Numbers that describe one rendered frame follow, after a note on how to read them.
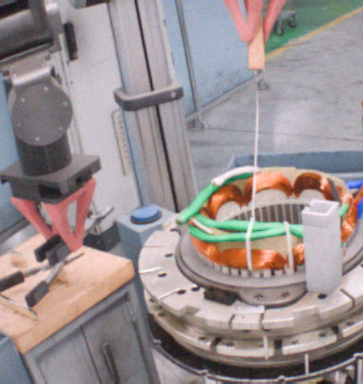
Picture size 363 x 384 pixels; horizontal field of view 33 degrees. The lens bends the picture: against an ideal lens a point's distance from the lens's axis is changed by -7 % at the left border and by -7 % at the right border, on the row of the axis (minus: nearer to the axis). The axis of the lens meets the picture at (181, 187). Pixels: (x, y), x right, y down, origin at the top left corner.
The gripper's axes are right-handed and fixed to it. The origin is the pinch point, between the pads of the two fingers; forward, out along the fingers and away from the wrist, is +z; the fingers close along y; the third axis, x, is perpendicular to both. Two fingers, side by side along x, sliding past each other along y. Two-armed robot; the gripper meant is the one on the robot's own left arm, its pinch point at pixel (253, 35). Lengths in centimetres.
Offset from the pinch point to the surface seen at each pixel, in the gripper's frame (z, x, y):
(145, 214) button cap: 23.9, 31.0, 9.2
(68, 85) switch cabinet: -3, 207, 90
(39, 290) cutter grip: 29.1, 17.2, -15.7
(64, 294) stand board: 30.4, 18.4, -11.7
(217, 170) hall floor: 43, 239, 209
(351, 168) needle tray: 16.3, 15.1, 38.8
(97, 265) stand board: 27.9, 20.8, -5.4
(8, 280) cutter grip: 29.2, 22.8, -17.5
